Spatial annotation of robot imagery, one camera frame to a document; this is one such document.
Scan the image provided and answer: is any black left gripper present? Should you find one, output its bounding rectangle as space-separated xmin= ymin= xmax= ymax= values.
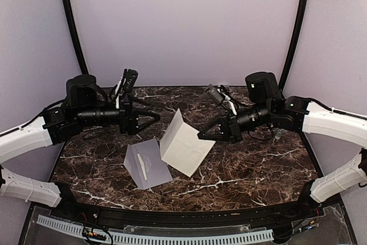
xmin=76 ymin=94 xmax=160 ymax=134

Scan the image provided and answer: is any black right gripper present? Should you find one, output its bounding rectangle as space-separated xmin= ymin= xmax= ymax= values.
xmin=197 ymin=100 xmax=273 ymax=143

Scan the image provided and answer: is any grey paper envelope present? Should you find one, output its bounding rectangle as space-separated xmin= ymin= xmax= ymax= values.
xmin=123 ymin=139 xmax=173 ymax=190

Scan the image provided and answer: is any beige ornate letter paper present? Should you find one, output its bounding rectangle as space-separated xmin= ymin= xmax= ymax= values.
xmin=159 ymin=110 xmax=215 ymax=177
xmin=137 ymin=153 xmax=147 ymax=181

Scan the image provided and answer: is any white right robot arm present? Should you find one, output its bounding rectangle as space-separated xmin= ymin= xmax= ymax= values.
xmin=197 ymin=72 xmax=366 ymax=219

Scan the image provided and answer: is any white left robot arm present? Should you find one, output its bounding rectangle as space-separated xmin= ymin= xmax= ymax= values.
xmin=1 ymin=69 xmax=160 ymax=220

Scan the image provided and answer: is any small white-capped glue bottle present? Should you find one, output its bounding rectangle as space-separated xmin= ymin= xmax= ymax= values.
xmin=274 ymin=129 xmax=284 ymax=141

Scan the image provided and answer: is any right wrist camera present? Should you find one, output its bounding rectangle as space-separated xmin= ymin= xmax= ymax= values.
xmin=204 ymin=84 xmax=229 ymax=108

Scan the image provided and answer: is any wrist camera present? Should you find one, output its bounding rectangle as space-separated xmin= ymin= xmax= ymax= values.
xmin=204 ymin=84 xmax=229 ymax=108
xmin=110 ymin=69 xmax=138 ymax=100

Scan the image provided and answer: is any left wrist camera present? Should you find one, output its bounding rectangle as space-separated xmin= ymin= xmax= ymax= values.
xmin=110 ymin=69 xmax=138 ymax=100

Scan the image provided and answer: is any black front rail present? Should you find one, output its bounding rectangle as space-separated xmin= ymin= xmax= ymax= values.
xmin=26 ymin=201 xmax=324 ymax=230

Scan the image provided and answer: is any white slotted cable duct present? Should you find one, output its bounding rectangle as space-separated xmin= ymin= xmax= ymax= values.
xmin=36 ymin=215 xmax=274 ymax=244

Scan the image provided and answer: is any black left frame post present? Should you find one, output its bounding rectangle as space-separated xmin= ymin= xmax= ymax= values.
xmin=62 ymin=0 xmax=89 ymax=75

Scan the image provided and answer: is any black frame corner post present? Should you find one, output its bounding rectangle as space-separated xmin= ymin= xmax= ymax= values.
xmin=279 ymin=0 xmax=307 ymax=91

